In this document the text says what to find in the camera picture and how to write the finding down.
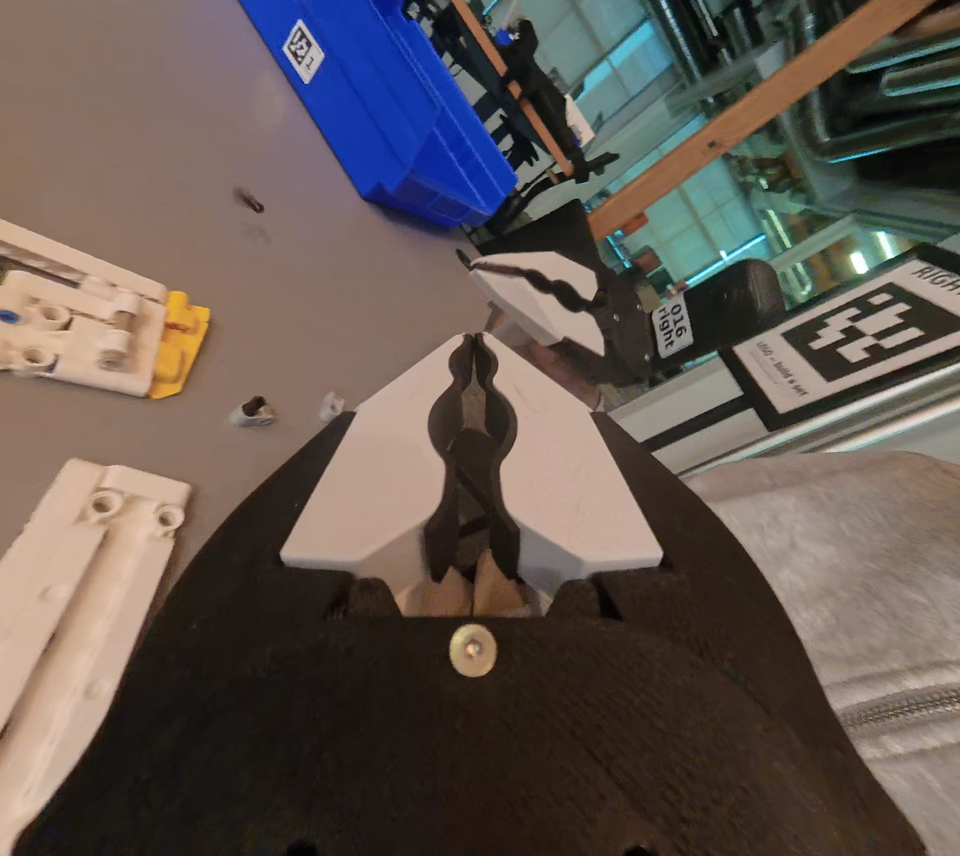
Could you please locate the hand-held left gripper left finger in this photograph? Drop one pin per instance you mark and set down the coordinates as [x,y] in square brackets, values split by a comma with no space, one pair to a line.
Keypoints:
[360,496]

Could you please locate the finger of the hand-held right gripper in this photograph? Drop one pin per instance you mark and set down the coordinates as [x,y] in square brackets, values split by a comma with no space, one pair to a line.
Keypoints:
[555,267]
[540,316]

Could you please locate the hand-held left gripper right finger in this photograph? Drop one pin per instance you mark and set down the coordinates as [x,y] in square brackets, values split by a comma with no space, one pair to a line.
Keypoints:
[577,496]

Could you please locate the tiny white lego connector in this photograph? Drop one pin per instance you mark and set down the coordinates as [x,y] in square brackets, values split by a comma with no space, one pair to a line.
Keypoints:
[331,407]

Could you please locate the white lego panel assembly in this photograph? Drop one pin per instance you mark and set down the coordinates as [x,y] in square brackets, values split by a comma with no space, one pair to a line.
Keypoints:
[75,586]

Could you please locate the lego airplane model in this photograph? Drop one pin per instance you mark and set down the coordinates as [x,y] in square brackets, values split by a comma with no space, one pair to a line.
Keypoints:
[90,338]

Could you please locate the black lego pin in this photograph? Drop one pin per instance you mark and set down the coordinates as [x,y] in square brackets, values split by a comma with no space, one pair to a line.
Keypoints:
[249,200]

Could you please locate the person's right hand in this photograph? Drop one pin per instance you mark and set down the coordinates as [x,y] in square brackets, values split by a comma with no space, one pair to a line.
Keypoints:
[570,372]

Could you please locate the grey connector with black pin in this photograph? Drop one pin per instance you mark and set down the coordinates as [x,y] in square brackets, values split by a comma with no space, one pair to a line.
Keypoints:
[247,415]

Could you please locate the black desk equipment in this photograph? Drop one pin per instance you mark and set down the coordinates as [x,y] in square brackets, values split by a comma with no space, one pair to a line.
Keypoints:
[536,83]

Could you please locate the background work table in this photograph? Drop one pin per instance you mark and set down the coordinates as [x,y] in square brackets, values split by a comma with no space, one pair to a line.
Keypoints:
[487,50]

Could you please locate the wooden ceiling beam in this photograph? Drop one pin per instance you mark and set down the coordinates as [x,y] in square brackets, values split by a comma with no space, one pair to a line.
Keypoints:
[750,113]

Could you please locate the blue plastic bin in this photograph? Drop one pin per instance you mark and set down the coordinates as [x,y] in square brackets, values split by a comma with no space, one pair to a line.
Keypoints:
[375,83]

